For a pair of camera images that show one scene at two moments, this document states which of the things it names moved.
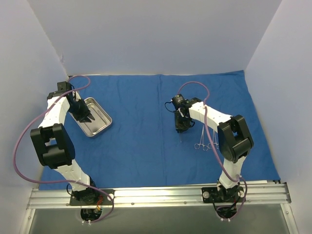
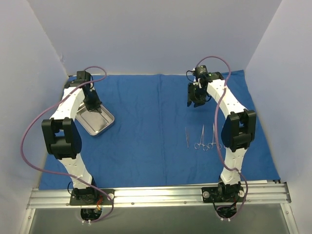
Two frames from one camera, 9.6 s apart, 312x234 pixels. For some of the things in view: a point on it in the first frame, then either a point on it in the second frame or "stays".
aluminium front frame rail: x=224 y=193 stays
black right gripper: x=182 y=126 -> x=196 y=100
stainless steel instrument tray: x=102 y=120 stays
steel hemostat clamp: x=197 y=146 stays
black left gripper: x=84 y=115 -> x=92 y=105
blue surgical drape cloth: x=143 y=147 stays
